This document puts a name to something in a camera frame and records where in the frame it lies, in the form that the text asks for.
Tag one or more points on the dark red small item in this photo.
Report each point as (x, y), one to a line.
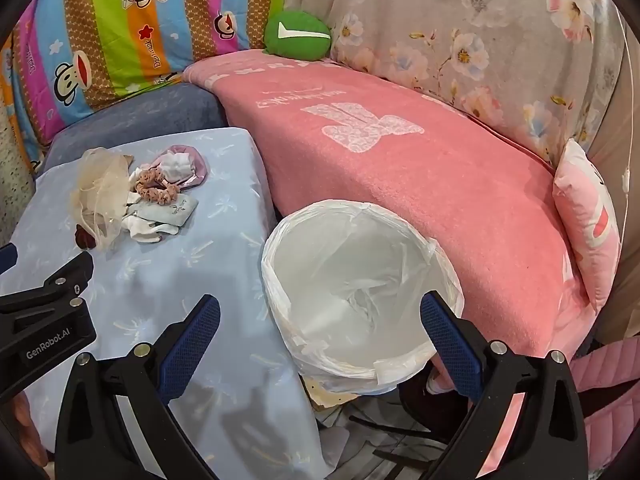
(85, 238)

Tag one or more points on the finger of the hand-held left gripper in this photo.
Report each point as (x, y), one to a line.
(60, 275)
(7, 257)

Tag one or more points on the light blue patterned sheet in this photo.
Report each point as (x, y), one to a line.
(200, 250)

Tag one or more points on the mauve cloth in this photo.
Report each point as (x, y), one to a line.
(197, 160)

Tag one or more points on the white ribbed sock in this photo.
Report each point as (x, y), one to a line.
(176, 166)

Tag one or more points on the trash bin with white liner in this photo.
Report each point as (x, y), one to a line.
(350, 270)

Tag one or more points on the pink pillow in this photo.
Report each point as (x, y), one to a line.
(585, 210)

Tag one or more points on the striped cartoon pillow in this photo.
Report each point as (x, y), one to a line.
(125, 35)

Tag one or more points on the pink printed blanket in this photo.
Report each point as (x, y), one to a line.
(400, 185)

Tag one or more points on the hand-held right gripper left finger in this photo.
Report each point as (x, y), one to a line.
(202, 330)

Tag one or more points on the blue-grey cushion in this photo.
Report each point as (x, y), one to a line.
(150, 110)

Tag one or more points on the green plush cushion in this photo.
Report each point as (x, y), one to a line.
(295, 35)

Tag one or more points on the pink chair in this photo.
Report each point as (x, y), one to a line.
(607, 375)

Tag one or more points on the beige ruffled stocking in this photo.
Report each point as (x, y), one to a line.
(150, 187)

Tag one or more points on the plain white sock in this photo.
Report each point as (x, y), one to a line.
(145, 230)

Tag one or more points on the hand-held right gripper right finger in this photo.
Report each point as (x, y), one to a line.
(445, 340)

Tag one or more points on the grey floral cloth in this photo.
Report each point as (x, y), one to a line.
(450, 20)

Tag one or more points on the white printed sock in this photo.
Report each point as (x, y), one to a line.
(177, 208)

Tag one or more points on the beige sheer mesh cloth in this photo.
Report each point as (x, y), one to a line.
(100, 190)

